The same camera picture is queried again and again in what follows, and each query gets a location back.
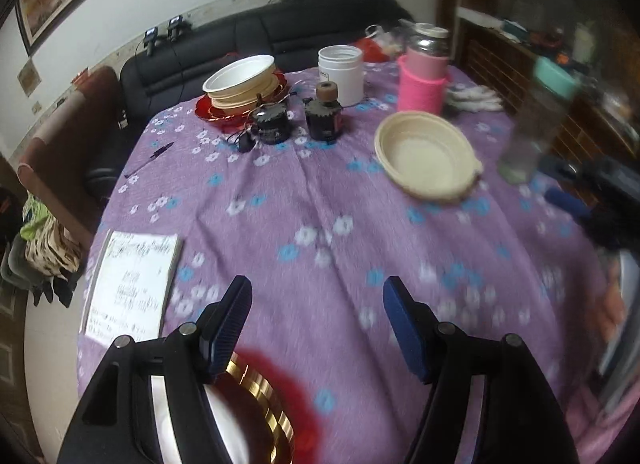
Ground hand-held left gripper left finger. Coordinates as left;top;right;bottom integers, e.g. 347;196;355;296
56;275;253;464

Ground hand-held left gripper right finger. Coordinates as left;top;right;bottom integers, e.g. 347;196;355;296
382;276;581;464

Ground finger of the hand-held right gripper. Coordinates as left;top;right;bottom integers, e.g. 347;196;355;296
544;184;594;223

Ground clear bottle with green lid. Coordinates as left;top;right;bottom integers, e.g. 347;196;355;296
497;58;585;183

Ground purple floral tablecloth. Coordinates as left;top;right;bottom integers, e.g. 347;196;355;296
75;61;640;464

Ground lined paper notebook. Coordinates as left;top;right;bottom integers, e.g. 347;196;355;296
80;230;184;347

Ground white work gloves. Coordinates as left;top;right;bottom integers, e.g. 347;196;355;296
442;84;504;114

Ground wooden cabinet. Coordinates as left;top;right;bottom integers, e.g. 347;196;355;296
435;0;640;169

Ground black pen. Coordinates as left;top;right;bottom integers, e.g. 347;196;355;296
124;141;176;179

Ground flask with pink knitted sleeve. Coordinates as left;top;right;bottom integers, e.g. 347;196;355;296
397;22;452;116

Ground pile of clothes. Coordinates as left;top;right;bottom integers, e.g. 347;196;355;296
0;186;86;309

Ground red glass plate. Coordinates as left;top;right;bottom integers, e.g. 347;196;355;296
195;72;292;123

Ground black jar with cork stopper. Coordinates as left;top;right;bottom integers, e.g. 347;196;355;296
305;82;345;143

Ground brown chair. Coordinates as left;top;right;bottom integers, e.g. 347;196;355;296
16;65;130;255

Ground plastic bag with red contents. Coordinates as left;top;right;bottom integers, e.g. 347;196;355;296
356;24;408;63

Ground white plastic jar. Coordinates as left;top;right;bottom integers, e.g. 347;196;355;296
318;45;364;107

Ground black leather sofa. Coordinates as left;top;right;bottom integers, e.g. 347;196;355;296
82;0;416;199

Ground black jar with metal handle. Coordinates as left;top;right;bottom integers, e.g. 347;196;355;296
248;94;292;146

